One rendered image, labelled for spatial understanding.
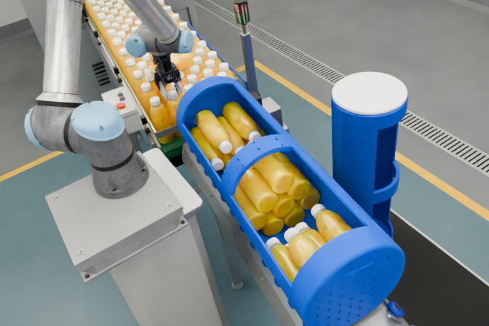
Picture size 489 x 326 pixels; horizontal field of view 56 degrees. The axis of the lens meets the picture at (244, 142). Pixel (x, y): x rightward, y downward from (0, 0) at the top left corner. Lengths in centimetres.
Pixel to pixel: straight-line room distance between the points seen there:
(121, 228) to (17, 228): 213
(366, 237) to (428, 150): 213
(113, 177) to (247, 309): 135
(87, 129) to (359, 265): 70
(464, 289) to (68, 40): 189
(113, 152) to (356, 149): 99
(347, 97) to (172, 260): 89
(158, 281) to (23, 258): 173
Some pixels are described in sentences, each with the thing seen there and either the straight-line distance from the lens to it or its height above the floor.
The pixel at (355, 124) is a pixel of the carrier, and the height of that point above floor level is 98.
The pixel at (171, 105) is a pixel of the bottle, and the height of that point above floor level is 106.
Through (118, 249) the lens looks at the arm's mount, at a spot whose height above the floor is 120.
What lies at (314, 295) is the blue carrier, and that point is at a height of 117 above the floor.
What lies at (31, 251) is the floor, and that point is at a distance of 310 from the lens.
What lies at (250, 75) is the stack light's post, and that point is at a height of 89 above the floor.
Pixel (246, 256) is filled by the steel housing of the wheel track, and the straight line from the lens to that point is 151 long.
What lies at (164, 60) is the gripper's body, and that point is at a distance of 170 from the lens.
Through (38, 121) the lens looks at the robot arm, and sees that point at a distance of 128.
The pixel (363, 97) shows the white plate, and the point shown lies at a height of 104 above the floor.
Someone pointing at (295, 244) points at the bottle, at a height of 114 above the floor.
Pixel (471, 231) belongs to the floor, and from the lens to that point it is 276.
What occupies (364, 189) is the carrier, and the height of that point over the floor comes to 64.
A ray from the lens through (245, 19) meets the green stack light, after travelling 212.
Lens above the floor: 207
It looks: 39 degrees down
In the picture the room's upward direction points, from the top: 10 degrees counter-clockwise
